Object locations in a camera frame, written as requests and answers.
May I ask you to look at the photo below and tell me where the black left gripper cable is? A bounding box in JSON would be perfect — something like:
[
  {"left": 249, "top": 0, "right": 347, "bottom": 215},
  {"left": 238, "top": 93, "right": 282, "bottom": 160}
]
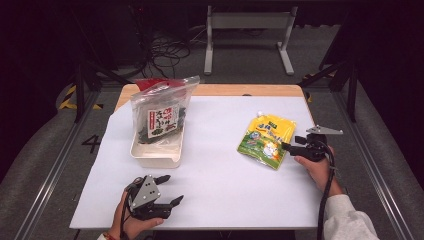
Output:
[{"left": 119, "top": 184, "right": 135, "bottom": 240}]

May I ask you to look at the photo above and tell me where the white foam sheet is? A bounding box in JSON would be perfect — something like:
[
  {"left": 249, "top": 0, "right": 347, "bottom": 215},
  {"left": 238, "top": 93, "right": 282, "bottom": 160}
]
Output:
[{"left": 69, "top": 96, "right": 325, "bottom": 231}]

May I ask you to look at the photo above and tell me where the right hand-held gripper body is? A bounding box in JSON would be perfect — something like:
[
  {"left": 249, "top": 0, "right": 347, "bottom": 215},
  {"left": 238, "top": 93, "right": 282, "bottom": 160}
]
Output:
[{"left": 289, "top": 124, "right": 344, "bottom": 163}]

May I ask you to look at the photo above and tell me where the white metal stand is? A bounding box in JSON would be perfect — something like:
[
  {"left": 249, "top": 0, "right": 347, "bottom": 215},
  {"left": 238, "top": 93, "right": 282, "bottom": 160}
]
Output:
[{"left": 203, "top": 4, "right": 299, "bottom": 76}]

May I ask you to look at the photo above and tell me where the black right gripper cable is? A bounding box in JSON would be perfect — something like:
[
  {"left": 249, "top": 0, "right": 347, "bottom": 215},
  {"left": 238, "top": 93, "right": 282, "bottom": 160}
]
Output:
[{"left": 316, "top": 140, "right": 337, "bottom": 240}]

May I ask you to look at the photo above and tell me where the black metal stand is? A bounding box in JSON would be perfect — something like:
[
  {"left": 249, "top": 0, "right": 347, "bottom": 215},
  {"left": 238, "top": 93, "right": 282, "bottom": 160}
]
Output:
[
  {"left": 297, "top": 60, "right": 360, "bottom": 123},
  {"left": 73, "top": 60, "right": 132, "bottom": 123}
]

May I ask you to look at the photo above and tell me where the white divided storage box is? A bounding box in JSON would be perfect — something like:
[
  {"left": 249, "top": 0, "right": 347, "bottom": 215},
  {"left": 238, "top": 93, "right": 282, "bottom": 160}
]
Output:
[{"left": 130, "top": 99, "right": 186, "bottom": 169}]

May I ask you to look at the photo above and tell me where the red and white snack bag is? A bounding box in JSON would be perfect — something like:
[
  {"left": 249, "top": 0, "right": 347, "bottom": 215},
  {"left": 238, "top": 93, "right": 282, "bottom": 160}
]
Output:
[{"left": 134, "top": 77, "right": 186, "bottom": 92}]

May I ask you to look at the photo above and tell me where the yellow and green spout pouch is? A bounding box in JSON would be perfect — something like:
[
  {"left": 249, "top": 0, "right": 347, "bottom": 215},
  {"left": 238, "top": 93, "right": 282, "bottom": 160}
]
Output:
[{"left": 236, "top": 111, "right": 297, "bottom": 171}]

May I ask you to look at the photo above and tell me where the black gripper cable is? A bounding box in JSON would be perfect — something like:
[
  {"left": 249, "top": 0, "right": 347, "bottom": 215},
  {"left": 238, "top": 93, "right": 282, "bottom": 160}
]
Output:
[
  {"left": 119, "top": 184, "right": 135, "bottom": 240},
  {"left": 316, "top": 140, "right": 337, "bottom": 240}
]

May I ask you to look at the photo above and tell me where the person's left hand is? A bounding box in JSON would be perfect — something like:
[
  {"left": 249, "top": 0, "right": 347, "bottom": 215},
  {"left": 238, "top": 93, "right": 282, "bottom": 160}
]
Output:
[{"left": 106, "top": 194, "right": 165, "bottom": 240}]

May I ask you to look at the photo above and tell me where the yellow and black hazard tape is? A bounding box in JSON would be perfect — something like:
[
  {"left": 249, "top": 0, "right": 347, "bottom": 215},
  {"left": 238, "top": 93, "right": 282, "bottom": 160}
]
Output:
[{"left": 58, "top": 84, "right": 104, "bottom": 111}]

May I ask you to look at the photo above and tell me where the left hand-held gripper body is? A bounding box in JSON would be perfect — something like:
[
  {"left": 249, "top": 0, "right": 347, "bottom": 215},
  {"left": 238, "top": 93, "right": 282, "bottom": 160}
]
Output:
[{"left": 124, "top": 174, "right": 175, "bottom": 222}]

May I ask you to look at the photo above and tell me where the bundle of black floor cables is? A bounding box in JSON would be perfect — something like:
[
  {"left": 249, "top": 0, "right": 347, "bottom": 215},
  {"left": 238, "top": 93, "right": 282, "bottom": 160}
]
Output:
[{"left": 142, "top": 31, "right": 192, "bottom": 84}]

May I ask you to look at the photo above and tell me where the aluminium floor rail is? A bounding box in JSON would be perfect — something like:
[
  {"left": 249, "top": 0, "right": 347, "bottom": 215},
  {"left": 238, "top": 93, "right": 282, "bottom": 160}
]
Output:
[
  {"left": 13, "top": 91, "right": 102, "bottom": 240},
  {"left": 332, "top": 91, "right": 415, "bottom": 240}
]

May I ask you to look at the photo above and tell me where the person's right hand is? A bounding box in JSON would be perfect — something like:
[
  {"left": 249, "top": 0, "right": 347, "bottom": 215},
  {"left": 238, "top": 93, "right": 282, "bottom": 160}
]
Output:
[{"left": 293, "top": 145, "right": 344, "bottom": 198}]

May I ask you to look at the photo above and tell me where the clear bag of dried seaweed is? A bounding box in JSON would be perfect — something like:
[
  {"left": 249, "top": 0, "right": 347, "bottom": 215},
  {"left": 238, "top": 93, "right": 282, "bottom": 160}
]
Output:
[{"left": 130, "top": 75, "right": 201, "bottom": 146}]

